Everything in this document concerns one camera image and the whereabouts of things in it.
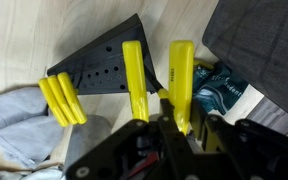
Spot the white cloth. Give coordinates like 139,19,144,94
0,164,65,180

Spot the large yellow T-handle wrench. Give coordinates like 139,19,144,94
168,39,196,136
122,40,151,123

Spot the gray cloth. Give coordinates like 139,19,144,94
0,86,65,171

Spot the teal printed bag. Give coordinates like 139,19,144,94
192,61,250,116

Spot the black hex key stand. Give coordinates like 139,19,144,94
46,13,158,96

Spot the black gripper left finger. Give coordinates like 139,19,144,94
65,98,198,180

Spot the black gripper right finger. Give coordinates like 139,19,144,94
188,99,288,180

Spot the dark gray fabric bin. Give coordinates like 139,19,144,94
202,0,288,124

